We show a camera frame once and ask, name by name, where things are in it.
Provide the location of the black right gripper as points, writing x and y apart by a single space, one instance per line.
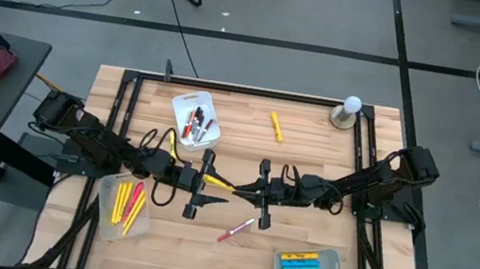
281 192

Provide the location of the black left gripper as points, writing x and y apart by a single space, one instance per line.
189 179

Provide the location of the thin yellow highlighter pen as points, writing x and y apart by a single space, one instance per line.
117 204
134 221
216 181
137 207
124 203

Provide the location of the pink Expo marker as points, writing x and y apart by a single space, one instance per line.
235 230

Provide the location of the orange Expo marker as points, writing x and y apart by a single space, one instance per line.
188 124

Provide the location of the black dry-erase marker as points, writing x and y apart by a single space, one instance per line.
195 118

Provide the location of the thin pink highlighter pen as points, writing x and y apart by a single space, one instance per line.
134 200

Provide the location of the white plastic bin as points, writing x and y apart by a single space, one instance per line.
188 98

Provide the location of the clear plastic bin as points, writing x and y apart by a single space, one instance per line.
102 228

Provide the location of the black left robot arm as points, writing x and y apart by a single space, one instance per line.
100 144

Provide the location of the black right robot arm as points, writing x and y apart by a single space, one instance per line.
366 182

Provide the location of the light bulb on round base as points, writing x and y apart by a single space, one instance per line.
352 104

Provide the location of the small black post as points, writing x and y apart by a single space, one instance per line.
168 69

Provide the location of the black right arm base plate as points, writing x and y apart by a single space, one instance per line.
399 216

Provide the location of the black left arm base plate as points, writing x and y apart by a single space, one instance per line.
73 168

